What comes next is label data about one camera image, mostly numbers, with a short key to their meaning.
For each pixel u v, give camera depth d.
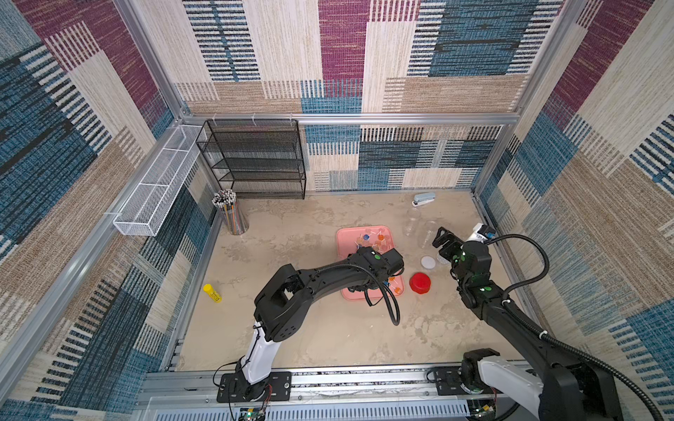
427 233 0.96
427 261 0.97
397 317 0.73
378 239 1.05
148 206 0.94
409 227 1.05
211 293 0.85
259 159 1.10
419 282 0.95
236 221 1.03
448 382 0.73
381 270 0.62
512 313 0.53
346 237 1.07
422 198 1.15
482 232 0.71
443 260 0.76
